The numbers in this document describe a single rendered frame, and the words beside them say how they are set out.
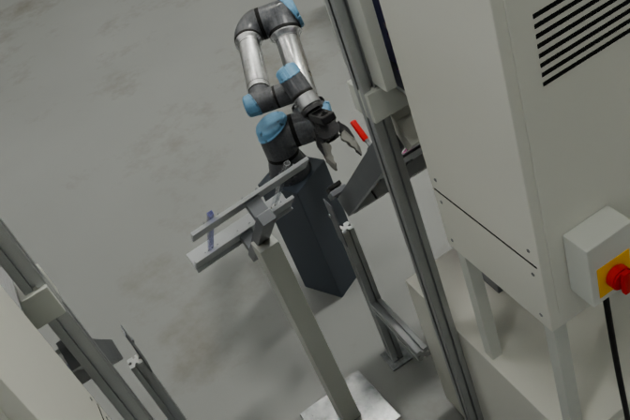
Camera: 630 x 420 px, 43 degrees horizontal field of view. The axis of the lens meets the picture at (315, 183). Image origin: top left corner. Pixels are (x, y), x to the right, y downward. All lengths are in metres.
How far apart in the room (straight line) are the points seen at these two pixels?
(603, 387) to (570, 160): 0.74
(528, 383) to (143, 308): 1.94
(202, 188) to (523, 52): 2.90
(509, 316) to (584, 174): 0.78
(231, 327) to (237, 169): 1.01
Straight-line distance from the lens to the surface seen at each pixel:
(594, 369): 1.95
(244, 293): 3.27
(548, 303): 1.47
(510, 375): 1.95
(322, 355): 2.45
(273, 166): 2.74
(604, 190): 1.40
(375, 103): 1.54
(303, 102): 2.44
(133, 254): 3.75
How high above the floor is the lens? 2.21
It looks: 38 degrees down
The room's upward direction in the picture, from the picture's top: 22 degrees counter-clockwise
